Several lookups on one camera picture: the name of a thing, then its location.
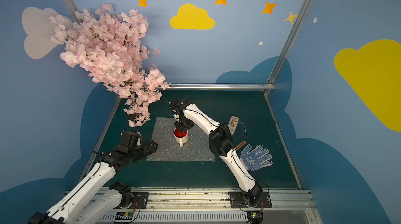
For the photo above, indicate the white mug red inside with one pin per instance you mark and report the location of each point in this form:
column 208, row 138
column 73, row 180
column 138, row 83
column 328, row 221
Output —
column 181, row 137

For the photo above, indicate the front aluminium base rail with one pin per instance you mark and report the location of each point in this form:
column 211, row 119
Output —
column 212, row 206

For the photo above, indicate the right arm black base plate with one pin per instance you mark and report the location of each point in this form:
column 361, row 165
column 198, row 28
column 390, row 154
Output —
column 240, row 200

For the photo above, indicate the left controller circuit board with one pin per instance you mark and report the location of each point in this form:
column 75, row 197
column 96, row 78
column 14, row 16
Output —
column 123, row 217

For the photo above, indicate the left floor edge rail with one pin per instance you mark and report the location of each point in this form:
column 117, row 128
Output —
column 93, row 157

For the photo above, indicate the right controller circuit board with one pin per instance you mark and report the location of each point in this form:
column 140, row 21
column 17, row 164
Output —
column 254, row 217

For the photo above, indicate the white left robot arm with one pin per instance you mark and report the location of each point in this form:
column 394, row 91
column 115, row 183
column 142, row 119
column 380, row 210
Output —
column 75, row 208

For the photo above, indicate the floor edge rail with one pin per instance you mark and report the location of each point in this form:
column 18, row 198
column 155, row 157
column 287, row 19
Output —
column 299, row 186
column 93, row 157

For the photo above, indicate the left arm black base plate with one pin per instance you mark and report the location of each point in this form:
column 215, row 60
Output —
column 138, row 199

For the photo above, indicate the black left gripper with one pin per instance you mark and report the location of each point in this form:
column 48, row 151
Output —
column 150, row 145

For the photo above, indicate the right floor edge rail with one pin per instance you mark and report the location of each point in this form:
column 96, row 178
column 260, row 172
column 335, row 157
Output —
column 299, row 186

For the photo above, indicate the right aluminium frame post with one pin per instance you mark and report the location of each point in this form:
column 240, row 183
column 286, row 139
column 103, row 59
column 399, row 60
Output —
column 296, row 26

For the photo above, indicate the white tape dispenser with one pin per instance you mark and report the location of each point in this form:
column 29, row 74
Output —
column 233, row 124

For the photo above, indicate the pink cherry blossom tree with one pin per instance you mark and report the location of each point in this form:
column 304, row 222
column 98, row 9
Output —
column 109, row 47

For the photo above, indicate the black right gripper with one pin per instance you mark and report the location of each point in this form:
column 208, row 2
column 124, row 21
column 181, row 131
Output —
column 182, row 125

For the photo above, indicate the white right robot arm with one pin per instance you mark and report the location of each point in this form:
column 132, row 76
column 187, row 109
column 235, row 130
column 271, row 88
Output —
column 187, row 114

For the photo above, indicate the controller circuit board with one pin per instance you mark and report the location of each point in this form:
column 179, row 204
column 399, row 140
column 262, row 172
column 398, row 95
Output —
column 123, row 217
column 254, row 217

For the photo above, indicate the blue dotted work glove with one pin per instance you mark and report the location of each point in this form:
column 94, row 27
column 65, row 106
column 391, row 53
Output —
column 256, row 158

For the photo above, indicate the clear bubble wrap sheet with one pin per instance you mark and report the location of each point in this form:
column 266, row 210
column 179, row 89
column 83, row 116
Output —
column 169, row 150

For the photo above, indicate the rear aluminium frame rail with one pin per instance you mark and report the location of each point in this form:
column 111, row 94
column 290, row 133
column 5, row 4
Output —
column 221, row 86

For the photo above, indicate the blue hand rake wooden handle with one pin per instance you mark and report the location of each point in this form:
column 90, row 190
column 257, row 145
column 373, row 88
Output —
column 240, row 145

